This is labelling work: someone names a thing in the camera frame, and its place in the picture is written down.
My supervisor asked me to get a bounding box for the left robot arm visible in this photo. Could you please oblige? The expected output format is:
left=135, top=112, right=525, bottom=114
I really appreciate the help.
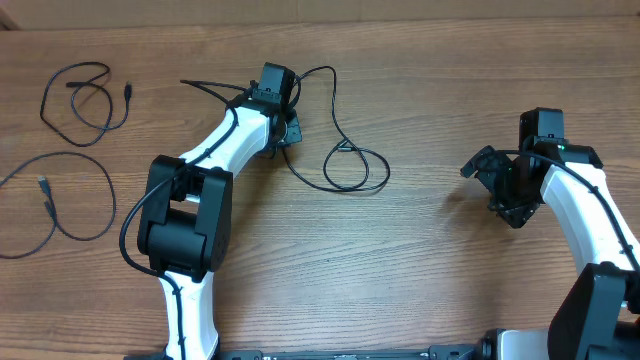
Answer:
left=135, top=63, right=299, bottom=359

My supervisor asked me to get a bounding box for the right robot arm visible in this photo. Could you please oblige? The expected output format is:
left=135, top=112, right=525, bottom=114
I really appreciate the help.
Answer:
left=460, top=107, right=639, bottom=360

